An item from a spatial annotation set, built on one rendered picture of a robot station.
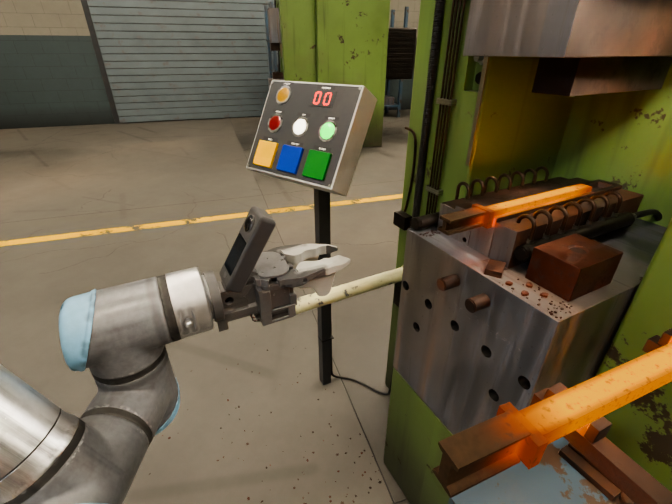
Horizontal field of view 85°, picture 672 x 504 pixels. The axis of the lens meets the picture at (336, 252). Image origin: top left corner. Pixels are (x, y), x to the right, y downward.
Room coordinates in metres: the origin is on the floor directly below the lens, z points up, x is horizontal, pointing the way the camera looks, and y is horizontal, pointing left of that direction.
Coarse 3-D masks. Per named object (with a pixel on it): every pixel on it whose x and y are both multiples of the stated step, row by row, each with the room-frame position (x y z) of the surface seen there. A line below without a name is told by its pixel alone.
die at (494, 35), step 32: (480, 0) 0.75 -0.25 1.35; (512, 0) 0.69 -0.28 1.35; (544, 0) 0.64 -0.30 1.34; (576, 0) 0.60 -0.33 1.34; (608, 0) 0.62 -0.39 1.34; (640, 0) 0.66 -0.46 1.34; (480, 32) 0.74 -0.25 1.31; (512, 32) 0.68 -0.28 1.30; (544, 32) 0.63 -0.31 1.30; (576, 32) 0.60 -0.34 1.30; (608, 32) 0.64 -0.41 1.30; (640, 32) 0.68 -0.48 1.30
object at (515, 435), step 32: (608, 384) 0.27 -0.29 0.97; (640, 384) 0.27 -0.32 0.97; (512, 416) 0.22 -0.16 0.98; (544, 416) 0.23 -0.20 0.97; (576, 416) 0.23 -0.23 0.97; (448, 448) 0.19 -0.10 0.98; (480, 448) 0.19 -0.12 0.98; (512, 448) 0.21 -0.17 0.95; (544, 448) 0.20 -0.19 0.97; (448, 480) 0.18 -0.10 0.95; (480, 480) 0.19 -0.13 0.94
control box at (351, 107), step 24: (288, 96) 1.15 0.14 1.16; (312, 96) 1.10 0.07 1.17; (336, 96) 1.06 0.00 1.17; (360, 96) 1.02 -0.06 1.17; (264, 120) 1.17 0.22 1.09; (288, 120) 1.11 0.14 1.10; (312, 120) 1.06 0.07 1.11; (336, 120) 1.02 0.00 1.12; (360, 120) 1.01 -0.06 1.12; (288, 144) 1.07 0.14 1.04; (312, 144) 1.02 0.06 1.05; (336, 144) 0.98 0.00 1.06; (360, 144) 1.02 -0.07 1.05; (264, 168) 1.08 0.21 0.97; (336, 168) 0.94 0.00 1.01; (336, 192) 0.94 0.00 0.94
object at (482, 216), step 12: (552, 192) 0.76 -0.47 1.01; (564, 192) 0.76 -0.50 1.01; (576, 192) 0.77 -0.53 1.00; (504, 204) 0.69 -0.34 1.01; (516, 204) 0.69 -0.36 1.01; (528, 204) 0.70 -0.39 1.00; (444, 216) 0.62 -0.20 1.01; (456, 216) 0.62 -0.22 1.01; (468, 216) 0.62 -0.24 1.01; (480, 216) 0.65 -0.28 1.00; (492, 216) 0.64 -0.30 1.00; (444, 228) 0.61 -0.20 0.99; (456, 228) 0.62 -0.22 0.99; (468, 228) 0.62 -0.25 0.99
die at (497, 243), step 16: (512, 192) 0.81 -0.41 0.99; (528, 192) 0.81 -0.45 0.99; (592, 192) 0.78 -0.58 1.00; (624, 192) 0.80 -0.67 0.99; (448, 208) 0.75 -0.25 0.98; (464, 208) 0.71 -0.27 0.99; (528, 208) 0.69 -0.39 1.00; (544, 208) 0.70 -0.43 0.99; (576, 208) 0.71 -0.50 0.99; (624, 208) 0.76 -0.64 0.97; (496, 224) 0.64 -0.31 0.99; (512, 224) 0.63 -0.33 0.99; (528, 224) 0.63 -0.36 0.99; (544, 224) 0.63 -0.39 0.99; (560, 224) 0.65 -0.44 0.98; (480, 240) 0.66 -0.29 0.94; (496, 240) 0.63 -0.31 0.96; (512, 240) 0.60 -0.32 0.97; (496, 256) 0.62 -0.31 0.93; (512, 256) 0.60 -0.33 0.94
